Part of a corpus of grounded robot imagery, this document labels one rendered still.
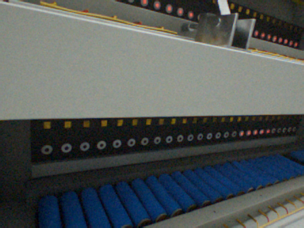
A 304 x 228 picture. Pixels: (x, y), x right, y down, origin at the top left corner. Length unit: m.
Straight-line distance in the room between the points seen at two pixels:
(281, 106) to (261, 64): 0.05
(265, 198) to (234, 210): 0.06
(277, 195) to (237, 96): 0.20
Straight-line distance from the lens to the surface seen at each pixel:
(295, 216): 0.34
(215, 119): 0.36
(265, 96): 0.19
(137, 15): 0.19
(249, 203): 0.29
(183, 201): 0.27
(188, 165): 0.33
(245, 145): 0.45
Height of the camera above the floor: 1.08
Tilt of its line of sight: 1 degrees down
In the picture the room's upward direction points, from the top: straight up
